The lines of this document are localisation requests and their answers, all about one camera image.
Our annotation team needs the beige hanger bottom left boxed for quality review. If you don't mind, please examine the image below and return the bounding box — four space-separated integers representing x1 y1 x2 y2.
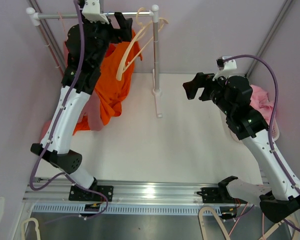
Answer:
20 217 42 240

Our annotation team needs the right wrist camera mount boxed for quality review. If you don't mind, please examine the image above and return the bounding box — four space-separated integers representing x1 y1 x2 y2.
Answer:
212 55 237 81

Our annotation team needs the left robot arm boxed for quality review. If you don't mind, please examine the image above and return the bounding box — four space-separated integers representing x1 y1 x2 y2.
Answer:
30 12 133 201

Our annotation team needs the orange t shirt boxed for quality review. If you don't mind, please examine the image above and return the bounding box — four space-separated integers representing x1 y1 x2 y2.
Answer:
72 28 144 136

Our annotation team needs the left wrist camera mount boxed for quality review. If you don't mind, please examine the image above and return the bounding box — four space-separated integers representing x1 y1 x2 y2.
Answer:
81 0 110 25

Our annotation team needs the beige hanger bottom right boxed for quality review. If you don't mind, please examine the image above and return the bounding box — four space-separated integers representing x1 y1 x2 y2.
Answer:
259 216 300 240

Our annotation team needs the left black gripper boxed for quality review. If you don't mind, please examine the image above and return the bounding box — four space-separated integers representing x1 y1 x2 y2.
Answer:
78 10 132 69

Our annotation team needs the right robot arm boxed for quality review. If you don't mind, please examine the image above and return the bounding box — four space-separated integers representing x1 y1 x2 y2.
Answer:
182 72 300 223

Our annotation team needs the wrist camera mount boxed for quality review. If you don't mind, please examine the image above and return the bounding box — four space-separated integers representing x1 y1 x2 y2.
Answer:
81 0 110 25
212 55 237 81

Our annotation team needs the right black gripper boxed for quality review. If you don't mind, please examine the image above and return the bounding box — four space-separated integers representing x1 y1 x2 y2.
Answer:
182 71 233 117

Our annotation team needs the beige hanger bottom centre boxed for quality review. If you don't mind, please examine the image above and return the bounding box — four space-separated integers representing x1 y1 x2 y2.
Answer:
197 206 231 240

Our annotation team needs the aluminium mounting rail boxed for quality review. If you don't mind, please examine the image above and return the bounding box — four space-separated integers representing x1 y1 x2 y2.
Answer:
22 177 295 216

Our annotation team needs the silver clothes rack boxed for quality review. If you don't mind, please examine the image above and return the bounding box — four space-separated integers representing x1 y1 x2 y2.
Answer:
26 0 168 118

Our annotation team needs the white plastic laundry basket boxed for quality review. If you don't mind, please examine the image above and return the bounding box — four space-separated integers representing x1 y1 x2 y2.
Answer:
229 119 280 144

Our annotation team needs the salmon pink t shirt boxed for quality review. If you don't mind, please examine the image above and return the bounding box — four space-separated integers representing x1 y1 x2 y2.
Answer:
39 37 105 141

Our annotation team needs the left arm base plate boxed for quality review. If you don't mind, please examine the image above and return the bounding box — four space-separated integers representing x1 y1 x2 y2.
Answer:
68 185 114 202

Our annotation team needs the light pink t shirt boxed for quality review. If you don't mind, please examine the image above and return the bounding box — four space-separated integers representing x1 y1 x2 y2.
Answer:
250 84 274 124

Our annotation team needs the pink plastic hanger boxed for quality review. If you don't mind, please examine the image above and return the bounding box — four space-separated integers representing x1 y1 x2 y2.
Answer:
57 11 67 36

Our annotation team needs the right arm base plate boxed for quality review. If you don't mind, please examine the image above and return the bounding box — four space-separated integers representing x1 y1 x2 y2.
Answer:
196 187 236 204

